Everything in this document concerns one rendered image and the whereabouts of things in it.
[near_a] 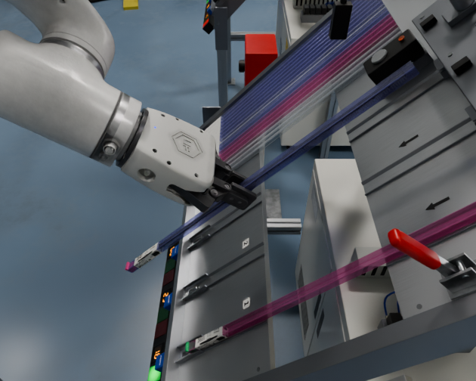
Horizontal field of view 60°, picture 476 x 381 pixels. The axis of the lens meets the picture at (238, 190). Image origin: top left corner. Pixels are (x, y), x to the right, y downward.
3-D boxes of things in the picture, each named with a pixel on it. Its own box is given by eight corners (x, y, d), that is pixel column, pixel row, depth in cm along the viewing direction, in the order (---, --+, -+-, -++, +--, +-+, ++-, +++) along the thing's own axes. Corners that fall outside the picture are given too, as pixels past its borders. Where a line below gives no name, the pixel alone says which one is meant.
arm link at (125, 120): (110, 124, 41) (138, 137, 42) (128, 78, 47) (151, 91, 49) (81, 174, 46) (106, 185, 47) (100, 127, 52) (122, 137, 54)
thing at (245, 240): (187, 414, 61) (169, 409, 59) (210, 138, 107) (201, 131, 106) (283, 379, 51) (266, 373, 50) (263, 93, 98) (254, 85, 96)
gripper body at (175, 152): (127, 139, 42) (219, 184, 46) (143, 86, 49) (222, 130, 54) (100, 182, 46) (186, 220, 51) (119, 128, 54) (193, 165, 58)
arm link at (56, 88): (109, 107, 53) (82, 168, 48) (1, 51, 47) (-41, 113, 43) (131, 72, 46) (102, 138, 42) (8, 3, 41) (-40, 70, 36)
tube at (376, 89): (132, 273, 67) (126, 270, 66) (134, 266, 68) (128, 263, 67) (420, 73, 41) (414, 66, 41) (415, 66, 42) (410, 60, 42)
